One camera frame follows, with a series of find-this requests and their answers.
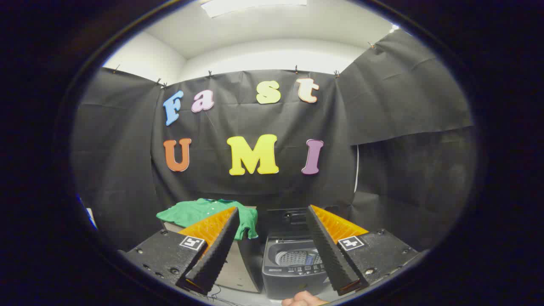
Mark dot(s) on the grey cabinet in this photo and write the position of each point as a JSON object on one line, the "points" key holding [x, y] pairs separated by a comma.
{"points": [[238, 272]]}

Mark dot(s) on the grey washing machine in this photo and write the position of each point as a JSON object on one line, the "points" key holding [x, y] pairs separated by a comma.
{"points": [[293, 282]]}

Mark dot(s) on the ceiling light panel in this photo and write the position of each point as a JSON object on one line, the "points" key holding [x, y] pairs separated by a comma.
{"points": [[250, 5]]}

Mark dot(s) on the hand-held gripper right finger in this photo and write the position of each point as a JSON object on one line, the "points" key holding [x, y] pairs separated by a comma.
{"points": [[327, 250]]}

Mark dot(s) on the white and blue object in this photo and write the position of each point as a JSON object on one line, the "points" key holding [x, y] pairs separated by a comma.
{"points": [[90, 216]]}

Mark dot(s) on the black backdrop cloth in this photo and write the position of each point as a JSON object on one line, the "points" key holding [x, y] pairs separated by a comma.
{"points": [[238, 119]]}

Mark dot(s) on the green polo shirt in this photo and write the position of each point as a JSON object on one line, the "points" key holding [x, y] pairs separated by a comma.
{"points": [[191, 212]]}

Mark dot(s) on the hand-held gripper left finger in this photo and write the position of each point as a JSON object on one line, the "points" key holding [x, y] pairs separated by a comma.
{"points": [[216, 250]]}

